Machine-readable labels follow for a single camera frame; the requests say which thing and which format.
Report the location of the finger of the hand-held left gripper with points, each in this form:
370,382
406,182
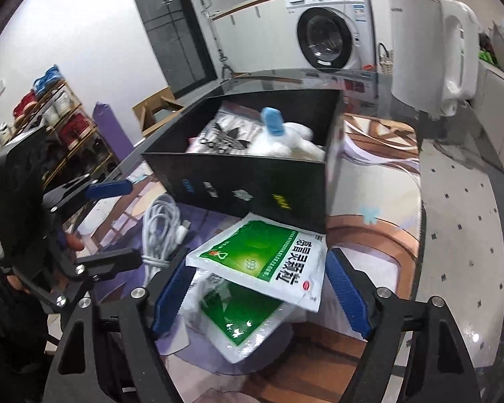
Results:
109,188
113,260

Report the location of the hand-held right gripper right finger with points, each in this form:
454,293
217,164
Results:
346,294

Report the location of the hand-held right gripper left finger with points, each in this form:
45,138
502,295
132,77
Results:
172,298

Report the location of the green and white medicine packet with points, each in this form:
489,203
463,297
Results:
260,260

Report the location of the printed clear plastic bag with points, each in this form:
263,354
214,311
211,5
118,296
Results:
227,132

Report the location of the black storage box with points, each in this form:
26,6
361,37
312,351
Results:
243,184

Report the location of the zip bag with white coil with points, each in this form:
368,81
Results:
277,150

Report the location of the white soft cloth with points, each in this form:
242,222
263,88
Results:
297,131

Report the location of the person's left hand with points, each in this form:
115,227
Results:
73,242

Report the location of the wooden shoe rack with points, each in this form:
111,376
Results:
86,142

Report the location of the purple yoga mat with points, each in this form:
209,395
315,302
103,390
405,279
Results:
111,134

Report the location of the cardboard box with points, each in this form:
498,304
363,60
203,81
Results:
151,111

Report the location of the dark glass door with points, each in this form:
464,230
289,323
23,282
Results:
172,29

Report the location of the mop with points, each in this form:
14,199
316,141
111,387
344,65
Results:
218,42

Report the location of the white kitchen counter cabinet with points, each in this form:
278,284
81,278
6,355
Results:
252,37

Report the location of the grey sofa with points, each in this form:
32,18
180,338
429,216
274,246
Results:
500,126

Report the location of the wicker basket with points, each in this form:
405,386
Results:
385,61

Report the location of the white electric kettle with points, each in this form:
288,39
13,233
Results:
428,46

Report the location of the white washing machine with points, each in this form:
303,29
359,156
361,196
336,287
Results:
332,29

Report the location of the green bag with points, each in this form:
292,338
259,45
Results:
487,58

